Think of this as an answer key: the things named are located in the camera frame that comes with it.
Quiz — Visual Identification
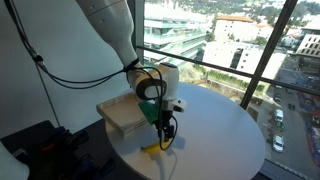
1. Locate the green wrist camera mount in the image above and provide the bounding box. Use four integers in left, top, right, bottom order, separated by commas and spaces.
138, 100, 160, 125

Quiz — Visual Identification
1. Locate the parked white van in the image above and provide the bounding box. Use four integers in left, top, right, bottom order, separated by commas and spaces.
273, 108, 285, 123

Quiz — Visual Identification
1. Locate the black orange bar clamp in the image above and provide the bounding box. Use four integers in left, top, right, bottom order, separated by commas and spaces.
39, 126, 73, 180

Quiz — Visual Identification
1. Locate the white rounded plastic object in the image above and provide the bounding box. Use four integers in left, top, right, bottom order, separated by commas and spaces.
0, 141, 30, 180

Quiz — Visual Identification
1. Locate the yellow banana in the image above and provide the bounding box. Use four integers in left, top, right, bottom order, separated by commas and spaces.
140, 138, 174, 154

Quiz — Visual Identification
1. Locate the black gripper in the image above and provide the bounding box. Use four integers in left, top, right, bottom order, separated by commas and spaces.
157, 111, 177, 141

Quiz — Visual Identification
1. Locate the black blue clamp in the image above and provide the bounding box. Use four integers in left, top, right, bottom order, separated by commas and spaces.
71, 154, 116, 180

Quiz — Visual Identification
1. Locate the white flat-roof building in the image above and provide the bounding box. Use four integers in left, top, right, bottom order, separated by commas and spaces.
202, 40, 288, 81

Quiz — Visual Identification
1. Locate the parked white car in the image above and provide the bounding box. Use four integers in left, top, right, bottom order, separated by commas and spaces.
271, 134, 285, 154

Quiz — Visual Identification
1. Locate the light wooden tray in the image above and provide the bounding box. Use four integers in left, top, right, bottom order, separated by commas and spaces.
95, 91, 158, 138

